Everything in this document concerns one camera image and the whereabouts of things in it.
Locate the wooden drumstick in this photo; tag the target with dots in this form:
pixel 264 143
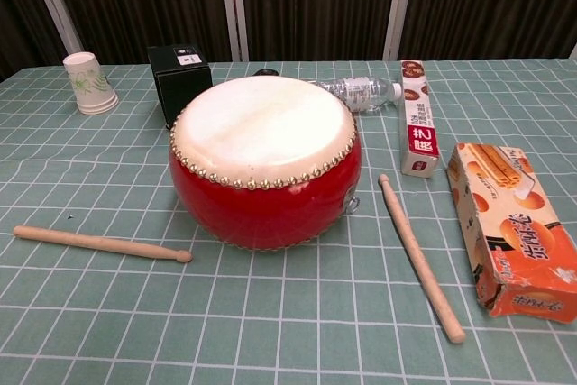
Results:
pixel 419 259
pixel 90 242

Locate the red drum with white skin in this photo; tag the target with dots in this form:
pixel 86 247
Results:
pixel 266 132

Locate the small black red device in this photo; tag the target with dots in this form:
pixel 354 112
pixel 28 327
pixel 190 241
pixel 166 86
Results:
pixel 267 72

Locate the clear plastic water bottle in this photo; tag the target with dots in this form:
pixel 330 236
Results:
pixel 365 94

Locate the long narrow white red box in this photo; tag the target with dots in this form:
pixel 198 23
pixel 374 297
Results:
pixel 419 132

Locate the black cardboard box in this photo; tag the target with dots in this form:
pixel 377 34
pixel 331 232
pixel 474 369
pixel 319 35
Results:
pixel 180 83

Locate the green checked tablecloth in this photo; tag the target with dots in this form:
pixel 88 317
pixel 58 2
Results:
pixel 288 313

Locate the white paper cup green print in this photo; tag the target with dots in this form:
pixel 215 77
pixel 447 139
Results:
pixel 88 83

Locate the orange egg roll snack box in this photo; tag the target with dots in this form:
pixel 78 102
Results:
pixel 518 231

